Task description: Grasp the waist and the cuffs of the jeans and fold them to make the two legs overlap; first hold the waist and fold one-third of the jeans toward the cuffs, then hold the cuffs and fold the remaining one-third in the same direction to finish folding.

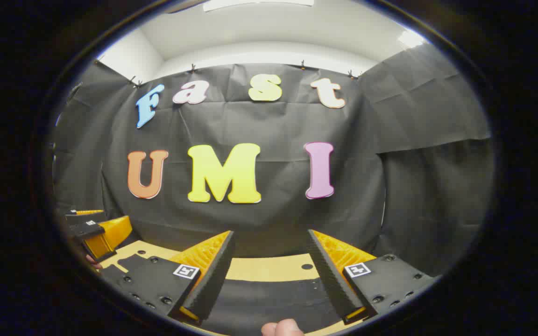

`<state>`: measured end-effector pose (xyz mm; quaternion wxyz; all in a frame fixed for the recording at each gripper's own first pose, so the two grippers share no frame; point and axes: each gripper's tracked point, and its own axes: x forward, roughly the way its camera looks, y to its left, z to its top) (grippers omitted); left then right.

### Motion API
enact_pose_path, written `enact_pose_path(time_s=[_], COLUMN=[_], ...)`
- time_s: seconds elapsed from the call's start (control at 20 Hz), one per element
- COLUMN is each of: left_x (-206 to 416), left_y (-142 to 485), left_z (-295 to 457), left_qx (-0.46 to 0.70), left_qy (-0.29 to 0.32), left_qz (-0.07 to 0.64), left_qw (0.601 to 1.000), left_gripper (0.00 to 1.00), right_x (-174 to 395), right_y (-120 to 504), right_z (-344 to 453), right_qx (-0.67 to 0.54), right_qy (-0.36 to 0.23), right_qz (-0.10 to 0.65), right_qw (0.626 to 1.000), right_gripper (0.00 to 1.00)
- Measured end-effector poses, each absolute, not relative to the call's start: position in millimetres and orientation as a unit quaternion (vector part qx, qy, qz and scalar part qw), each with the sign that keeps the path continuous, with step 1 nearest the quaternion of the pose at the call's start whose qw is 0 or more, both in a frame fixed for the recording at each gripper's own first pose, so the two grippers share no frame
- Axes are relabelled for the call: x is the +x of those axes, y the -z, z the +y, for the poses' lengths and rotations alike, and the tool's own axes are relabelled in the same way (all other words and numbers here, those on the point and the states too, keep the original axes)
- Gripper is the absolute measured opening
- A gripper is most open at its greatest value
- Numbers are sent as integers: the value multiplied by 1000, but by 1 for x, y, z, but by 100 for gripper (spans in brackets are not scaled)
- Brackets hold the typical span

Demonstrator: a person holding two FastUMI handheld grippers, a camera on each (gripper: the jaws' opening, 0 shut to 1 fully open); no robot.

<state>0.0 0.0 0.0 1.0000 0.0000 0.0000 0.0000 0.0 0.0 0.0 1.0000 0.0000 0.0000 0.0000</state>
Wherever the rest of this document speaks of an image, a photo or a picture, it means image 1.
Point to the black backdrop cloth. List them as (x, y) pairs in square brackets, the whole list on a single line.
[(269, 126)]

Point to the dark grey jeans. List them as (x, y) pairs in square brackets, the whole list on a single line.
[(269, 303)]

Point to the black binder clip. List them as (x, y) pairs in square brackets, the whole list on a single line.
[(134, 82), (303, 64), (353, 73), (193, 68)]

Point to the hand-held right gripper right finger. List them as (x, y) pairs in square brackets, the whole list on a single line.
[(329, 280)]

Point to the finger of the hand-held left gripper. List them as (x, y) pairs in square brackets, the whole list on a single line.
[(84, 215), (110, 235)]

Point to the white ceiling light panel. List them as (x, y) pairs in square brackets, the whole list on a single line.
[(257, 3), (411, 38)]

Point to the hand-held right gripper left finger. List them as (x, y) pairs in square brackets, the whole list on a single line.
[(217, 280)]

